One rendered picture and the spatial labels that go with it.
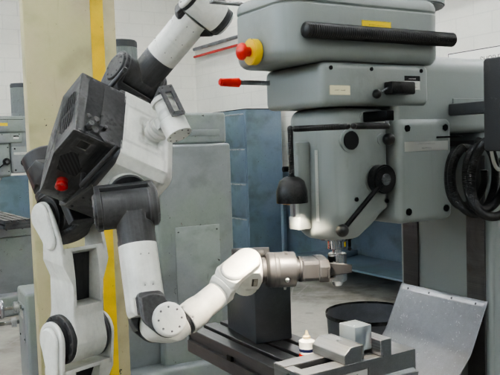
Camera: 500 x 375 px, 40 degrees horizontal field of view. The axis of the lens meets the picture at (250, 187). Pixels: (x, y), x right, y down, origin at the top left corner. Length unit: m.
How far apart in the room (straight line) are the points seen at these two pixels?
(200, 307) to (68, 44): 1.89
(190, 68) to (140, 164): 9.98
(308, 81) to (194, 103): 10.05
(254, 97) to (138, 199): 8.47
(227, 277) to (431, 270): 0.66
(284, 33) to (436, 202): 0.59
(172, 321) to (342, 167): 0.52
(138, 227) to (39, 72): 1.70
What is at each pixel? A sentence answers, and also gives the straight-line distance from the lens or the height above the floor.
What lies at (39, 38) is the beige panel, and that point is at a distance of 3.22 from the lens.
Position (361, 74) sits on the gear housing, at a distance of 1.64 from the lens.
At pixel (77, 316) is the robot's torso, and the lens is 2.01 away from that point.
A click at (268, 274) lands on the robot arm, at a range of 1.69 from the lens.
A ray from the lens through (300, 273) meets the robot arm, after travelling 1.71.
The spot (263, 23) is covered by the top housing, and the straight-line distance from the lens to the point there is 1.60.
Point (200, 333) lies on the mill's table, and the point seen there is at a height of 0.96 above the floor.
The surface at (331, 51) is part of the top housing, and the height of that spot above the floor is 1.75.
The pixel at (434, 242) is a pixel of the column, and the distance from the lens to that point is 2.03.
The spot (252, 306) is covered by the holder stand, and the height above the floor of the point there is 1.07.
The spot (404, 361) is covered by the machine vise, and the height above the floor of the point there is 1.00.
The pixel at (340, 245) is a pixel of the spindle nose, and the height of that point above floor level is 1.29.
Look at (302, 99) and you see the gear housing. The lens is 1.63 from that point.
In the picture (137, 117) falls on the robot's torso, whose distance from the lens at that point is 1.79.
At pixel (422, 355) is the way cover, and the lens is 1.99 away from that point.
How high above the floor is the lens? 1.55
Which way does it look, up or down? 4 degrees down
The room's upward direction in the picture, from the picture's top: 2 degrees counter-clockwise
